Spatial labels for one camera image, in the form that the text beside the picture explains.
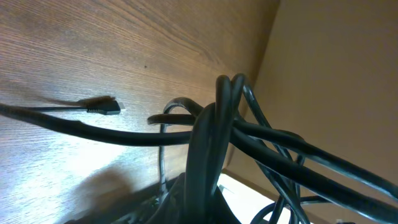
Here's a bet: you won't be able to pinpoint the black cable bundle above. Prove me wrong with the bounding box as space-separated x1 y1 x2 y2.
0 73 398 224

